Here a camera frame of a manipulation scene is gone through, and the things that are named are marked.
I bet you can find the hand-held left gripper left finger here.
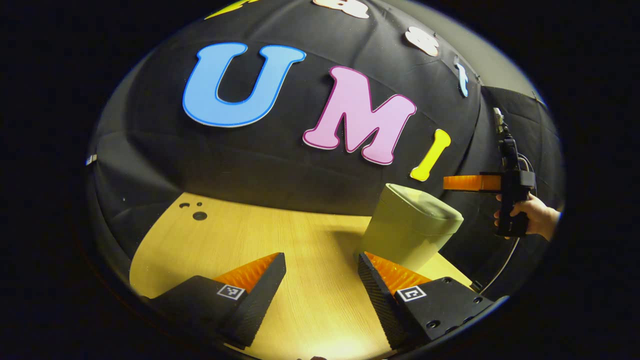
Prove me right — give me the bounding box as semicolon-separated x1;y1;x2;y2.
142;252;288;350

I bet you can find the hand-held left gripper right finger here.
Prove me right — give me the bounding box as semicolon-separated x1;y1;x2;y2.
357;251;496;351

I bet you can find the black backdrop cloth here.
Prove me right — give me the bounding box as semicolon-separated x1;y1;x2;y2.
85;0;566;296

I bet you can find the wooden desktop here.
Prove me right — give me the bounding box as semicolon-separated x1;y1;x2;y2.
129;192;476;360

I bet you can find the thin grey cable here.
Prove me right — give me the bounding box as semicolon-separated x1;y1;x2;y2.
472;154;537;295

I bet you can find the green desktop garbage bin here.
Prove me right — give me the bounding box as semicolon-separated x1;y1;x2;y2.
356;183;464;273

